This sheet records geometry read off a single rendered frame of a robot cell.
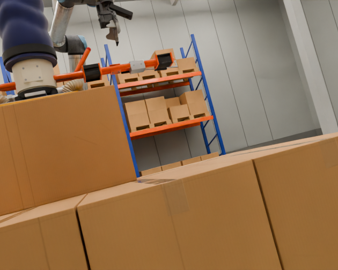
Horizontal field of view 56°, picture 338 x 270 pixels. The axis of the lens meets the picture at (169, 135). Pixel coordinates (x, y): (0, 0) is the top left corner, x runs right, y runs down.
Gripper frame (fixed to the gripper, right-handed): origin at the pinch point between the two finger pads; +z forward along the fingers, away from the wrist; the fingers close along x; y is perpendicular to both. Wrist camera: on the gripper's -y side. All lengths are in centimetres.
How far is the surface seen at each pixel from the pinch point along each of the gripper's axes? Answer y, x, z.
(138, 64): -5.3, 3.4, 14.7
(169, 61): -20.5, 3.7, 15.9
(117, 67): 4.8, 3.5, 14.5
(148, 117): -148, -742, -72
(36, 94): 41.0, 13.7, 23.1
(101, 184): 24, 21, 65
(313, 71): -230, -155, 5
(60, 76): 30.6, 4.0, 14.3
